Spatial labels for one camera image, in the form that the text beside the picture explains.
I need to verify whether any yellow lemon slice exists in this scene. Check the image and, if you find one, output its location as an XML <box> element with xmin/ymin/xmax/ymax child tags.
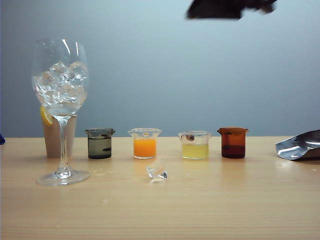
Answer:
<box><xmin>39</xmin><ymin>106</ymin><xmax>54</xmax><ymax>126</ymax></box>

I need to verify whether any amber brown measuring cup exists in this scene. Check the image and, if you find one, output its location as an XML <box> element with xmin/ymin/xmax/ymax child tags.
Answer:
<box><xmin>216</xmin><ymin>126</ymin><xmax>250</xmax><ymax>159</ymax></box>

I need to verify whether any beige paper cup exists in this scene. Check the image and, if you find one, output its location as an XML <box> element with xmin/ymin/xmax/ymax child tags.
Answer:
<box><xmin>41</xmin><ymin>115</ymin><xmax>78</xmax><ymax>159</ymax></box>

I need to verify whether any clear wine glass with ice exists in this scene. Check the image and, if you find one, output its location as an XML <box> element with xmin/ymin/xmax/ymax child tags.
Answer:
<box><xmin>31</xmin><ymin>37</ymin><xmax>91</xmax><ymax>186</ymax></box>

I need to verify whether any clear ice cube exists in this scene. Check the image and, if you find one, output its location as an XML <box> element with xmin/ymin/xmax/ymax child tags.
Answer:
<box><xmin>146</xmin><ymin>157</ymin><xmax>169</xmax><ymax>184</ymax></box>

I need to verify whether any clear cup with yellow juice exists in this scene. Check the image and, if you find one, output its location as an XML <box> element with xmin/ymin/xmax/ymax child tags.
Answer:
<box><xmin>177</xmin><ymin>130</ymin><xmax>213</xmax><ymax>160</ymax></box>

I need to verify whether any silver foil bag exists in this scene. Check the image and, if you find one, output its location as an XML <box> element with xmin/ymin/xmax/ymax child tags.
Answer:
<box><xmin>275</xmin><ymin>129</ymin><xmax>320</xmax><ymax>161</ymax></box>

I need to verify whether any smoky grey measuring cup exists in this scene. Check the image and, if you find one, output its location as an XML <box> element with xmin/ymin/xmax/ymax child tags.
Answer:
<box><xmin>84</xmin><ymin>128</ymin><xmax>117</xmax><ymax>160</ymax></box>

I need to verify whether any clear cup with orange juice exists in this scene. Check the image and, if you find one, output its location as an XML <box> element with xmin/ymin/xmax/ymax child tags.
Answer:
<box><xmin>128</xmin><ymin>127</ymin><xmax>162</xmax><ymax>160</ymax></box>

